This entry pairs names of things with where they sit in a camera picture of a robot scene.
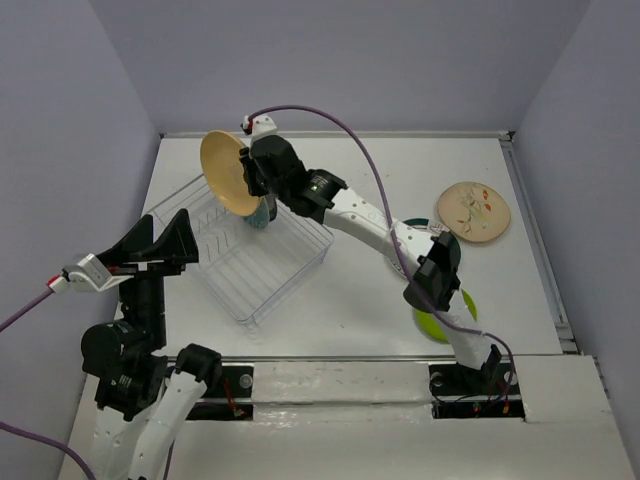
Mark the green red striped plate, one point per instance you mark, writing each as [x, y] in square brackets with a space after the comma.
[433, 227]

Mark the yellow plate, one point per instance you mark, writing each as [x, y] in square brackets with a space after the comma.
[223, 171]

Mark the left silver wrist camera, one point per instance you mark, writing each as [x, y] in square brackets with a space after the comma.
[90, 275]

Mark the beige patterned plate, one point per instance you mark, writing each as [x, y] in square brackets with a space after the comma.
[474, 212]

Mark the clear wire dish rack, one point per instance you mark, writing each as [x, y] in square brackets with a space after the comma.
[248, 270]

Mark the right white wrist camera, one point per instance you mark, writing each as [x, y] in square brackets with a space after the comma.
[258, 126]

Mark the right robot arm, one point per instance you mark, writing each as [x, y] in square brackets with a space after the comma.
[430, 262]

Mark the lime green plate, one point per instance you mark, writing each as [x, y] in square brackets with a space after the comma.
[463, 313]

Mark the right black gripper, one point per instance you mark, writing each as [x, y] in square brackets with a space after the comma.
[253, 170]

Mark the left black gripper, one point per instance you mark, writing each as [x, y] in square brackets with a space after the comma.
[148, 266]

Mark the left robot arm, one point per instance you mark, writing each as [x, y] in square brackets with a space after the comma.
[141, 401]

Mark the green rim lettered plate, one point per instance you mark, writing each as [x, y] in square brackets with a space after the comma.
[272, 207]

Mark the red teal flower plate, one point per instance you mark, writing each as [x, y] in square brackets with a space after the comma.
[261, 217]

